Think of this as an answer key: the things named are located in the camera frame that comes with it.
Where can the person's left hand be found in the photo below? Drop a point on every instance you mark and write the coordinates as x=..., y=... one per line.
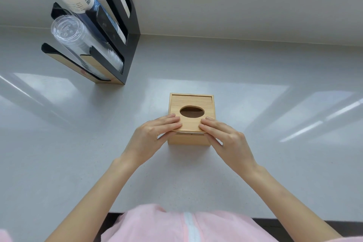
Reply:
x=147, y=139

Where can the person's right hand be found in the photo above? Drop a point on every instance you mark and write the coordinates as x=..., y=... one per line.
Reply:
x=235, y=148

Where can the wooden box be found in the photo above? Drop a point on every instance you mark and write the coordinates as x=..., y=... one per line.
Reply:
x=187, y=139

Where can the wooden lid with oval hole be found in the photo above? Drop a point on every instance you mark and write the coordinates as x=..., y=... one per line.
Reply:
x=175, y=103

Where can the person's right forearm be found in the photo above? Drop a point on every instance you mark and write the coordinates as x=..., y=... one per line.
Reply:
x=292, y=207

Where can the person's left forearm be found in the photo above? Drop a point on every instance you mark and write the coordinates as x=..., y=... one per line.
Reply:
x=96, y=205

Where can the pink garment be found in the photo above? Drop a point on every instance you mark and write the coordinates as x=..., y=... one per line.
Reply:
x=158, y=224

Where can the black cup holder rack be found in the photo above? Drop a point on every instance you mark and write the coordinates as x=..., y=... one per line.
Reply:
x=133, y=40

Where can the stack of clear plastic cups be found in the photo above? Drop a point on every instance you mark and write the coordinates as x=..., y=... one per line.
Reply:
x=68, y=32

